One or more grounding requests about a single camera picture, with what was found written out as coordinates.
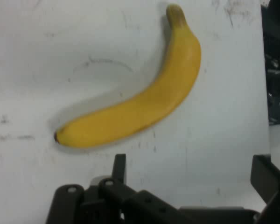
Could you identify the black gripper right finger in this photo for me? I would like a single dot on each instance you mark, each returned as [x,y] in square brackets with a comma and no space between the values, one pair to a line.
[275,186]

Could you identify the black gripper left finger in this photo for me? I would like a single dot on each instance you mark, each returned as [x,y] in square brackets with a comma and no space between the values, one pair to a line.
[112,200]

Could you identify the yellow banana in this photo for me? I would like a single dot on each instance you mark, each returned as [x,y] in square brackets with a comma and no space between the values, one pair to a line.
[135,116]

